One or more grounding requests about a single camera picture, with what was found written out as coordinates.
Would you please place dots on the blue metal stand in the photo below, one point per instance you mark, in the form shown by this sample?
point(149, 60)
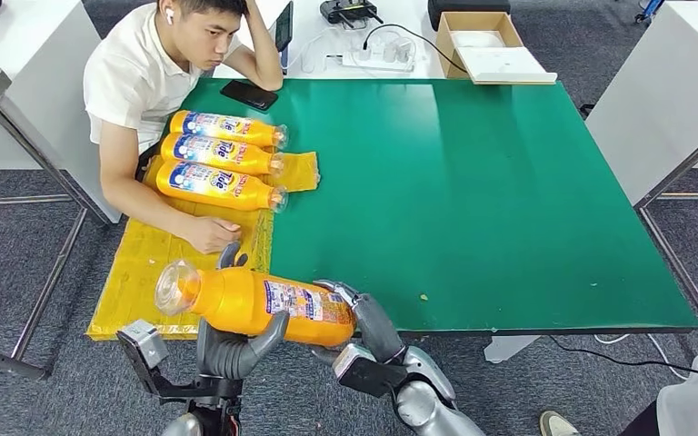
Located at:
point(648, 11)

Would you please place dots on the black tablet on stand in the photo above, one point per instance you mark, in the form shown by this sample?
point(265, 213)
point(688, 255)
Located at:
point(284, 27)

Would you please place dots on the person's left forearm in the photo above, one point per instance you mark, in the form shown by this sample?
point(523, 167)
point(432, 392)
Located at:
point(263, 57)

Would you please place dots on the white power strip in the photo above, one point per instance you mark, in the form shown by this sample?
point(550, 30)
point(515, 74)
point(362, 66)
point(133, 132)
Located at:
point(373, 61)

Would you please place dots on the brown cardboard box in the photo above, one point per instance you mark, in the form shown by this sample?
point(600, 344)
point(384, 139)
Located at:
point(444, 42)

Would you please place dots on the black smartphone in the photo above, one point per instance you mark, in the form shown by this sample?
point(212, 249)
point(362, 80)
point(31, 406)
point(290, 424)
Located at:
point(249, 95)

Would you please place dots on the white flat panel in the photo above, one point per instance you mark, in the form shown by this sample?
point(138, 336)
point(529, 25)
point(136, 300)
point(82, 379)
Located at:
point(504, 63)

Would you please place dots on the white packaging insert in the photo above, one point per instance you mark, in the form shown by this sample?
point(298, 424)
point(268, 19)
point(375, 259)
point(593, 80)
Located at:
point(477, 40)

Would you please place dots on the white desk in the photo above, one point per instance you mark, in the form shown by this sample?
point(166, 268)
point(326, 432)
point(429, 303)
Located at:
point(30, 72)
point(665, 90)
point(316, 18)

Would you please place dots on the person's right forearm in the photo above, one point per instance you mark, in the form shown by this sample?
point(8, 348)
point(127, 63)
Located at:
point(144, 210)

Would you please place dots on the black router with antennas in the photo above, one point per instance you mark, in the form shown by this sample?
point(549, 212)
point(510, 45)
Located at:
point(348, 9)

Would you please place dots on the yellow taped cardboard sheet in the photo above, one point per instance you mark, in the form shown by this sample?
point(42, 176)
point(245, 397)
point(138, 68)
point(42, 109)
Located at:
point(132, 271)

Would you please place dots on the person's left hand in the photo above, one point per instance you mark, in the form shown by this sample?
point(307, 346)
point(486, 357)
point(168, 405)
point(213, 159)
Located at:
point(245, 5)

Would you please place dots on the green topped table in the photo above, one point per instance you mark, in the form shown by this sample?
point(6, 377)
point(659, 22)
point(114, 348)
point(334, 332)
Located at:
point(505, 198)

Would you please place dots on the white table foot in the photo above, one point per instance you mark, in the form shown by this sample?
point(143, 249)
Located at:
point(505, 349)

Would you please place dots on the orange detergent bottle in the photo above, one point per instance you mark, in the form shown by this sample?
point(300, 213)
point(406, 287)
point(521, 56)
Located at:
point(265, 135)
point(252, 198)
point(259, 163)
point(234, 301)

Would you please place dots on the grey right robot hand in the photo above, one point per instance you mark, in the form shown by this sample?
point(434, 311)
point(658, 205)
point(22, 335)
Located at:
point(376, 331)

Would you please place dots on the white shoe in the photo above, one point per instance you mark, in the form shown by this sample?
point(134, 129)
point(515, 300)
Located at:
point(557, 426)

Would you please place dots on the black case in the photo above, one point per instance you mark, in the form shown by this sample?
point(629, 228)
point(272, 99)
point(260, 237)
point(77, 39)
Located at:
point(468, 6)

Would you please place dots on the white earbud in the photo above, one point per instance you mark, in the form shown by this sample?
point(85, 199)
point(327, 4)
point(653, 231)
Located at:
point(168, 15)

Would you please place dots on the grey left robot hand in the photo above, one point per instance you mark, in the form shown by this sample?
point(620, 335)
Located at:
point(228, 358)

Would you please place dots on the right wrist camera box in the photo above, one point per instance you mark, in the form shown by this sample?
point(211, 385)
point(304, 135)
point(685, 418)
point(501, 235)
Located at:
point(364, 373)

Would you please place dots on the person's right hand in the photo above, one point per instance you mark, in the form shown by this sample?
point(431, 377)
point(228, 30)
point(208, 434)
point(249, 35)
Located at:
point(213, 233)

